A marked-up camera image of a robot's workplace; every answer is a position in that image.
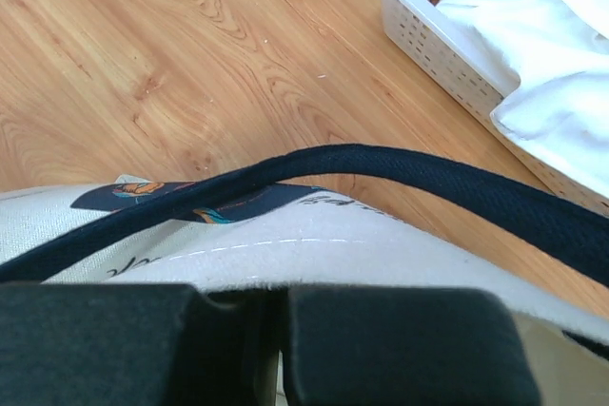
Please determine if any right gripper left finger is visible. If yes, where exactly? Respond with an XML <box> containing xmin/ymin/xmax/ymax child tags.
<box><xmin>1</xmin><ymin>283</ymin><xmax>278</xmax><ymax>405</ymax></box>

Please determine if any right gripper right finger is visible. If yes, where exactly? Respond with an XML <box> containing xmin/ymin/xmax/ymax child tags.
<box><xmin>283</xmin><ymin>286</ymin><xmax>540</xmax><ymax>405</ymax></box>

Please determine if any beige canvas tote bag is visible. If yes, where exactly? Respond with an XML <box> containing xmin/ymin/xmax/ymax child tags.
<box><xmin>1</xmin><ymin>145</ymin><xmax>608</xmax><ymax>405</ymax></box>

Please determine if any clear plastic bin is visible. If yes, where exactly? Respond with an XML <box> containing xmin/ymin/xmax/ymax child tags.
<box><xmin>381</xmin><ymin>0</ymin><xmax>608</xmax><ymax>216</ymax></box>

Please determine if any white crumpled cloth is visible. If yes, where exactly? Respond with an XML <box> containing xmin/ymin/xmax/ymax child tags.
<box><xmin>436</xmin><ymin>0</ymin><xmax>608</xmax><ymax>195</ymax></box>

